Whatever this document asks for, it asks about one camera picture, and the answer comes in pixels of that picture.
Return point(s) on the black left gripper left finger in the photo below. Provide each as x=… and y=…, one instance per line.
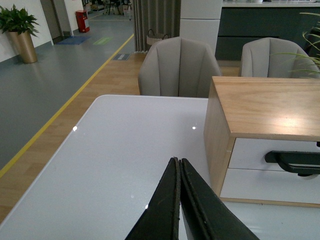
x=160, y=220

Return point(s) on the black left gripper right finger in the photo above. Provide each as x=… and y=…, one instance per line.
x=206, y=215

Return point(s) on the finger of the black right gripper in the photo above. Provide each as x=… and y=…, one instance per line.
x=304, y=164

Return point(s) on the white drawer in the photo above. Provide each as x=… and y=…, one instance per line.
x=249, y=154
x=269, y=185

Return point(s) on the wooden drawer cabinet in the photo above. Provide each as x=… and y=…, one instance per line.
x=258, y=108

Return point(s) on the spider plant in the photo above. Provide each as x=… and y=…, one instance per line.
x=295, y=62

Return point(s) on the grey upholstered chair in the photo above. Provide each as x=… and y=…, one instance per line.
x=255, y=60
x=178, y=67

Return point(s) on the woven basket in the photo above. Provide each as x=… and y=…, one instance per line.
x=153, y=37

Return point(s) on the blue floor mat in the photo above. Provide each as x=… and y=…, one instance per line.
x=74, y=40

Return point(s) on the red bin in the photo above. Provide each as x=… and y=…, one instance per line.
x=82, y=21

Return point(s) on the gold floor planter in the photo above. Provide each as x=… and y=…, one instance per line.
x=24, y=45

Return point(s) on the green potted floor plant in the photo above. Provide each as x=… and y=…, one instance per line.
x=17, y=20

